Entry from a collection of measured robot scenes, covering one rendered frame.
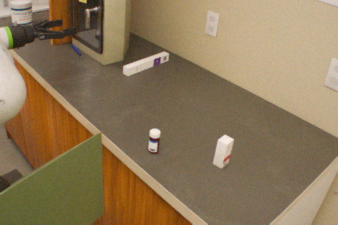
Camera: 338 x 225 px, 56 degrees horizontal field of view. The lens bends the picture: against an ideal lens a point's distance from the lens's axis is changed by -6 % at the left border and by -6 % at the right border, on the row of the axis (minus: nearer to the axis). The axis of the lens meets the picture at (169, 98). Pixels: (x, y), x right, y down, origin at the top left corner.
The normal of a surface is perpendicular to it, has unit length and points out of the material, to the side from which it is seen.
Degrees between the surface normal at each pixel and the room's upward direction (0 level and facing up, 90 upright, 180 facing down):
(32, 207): 90
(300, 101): 90
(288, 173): 0
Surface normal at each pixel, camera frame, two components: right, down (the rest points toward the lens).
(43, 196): 0.82, 0.35
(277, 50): -0.74, 0.27
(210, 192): 0.09, -0.87
